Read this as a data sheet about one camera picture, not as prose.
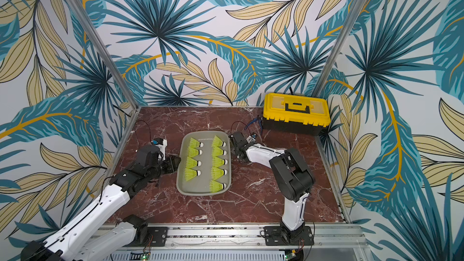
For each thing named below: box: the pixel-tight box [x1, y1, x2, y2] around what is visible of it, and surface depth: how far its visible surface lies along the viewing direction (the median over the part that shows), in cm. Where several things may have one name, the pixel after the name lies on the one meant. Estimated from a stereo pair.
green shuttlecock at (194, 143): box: [189, 137, 205, 149], surface depth 100 cm
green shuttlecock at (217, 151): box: [211, 146, 227, 158], surface depth 97 cm
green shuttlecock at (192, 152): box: [187, 146, 203, 158], surface depth 97 cm
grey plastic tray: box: [176, 130, 232, 197], surface depth 92 cm
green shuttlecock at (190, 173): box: [184, 167, 202, 182], surface depth 90 cm
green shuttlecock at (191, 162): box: [185, 155, 202, 169], surface depth 94 cm
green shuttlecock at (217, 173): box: [210, 167, 228, 181], surface depth 90 cm
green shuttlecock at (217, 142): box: [211, 135, 227, 147], surface depth 102 cm
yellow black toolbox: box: [262, 93, 332, 136], surface depth 99 cm
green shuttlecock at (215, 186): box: [209, 180, 227, 193], surface depth 85 cm
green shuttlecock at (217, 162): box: [212, 155, 229, 168], surface depth 94 cm
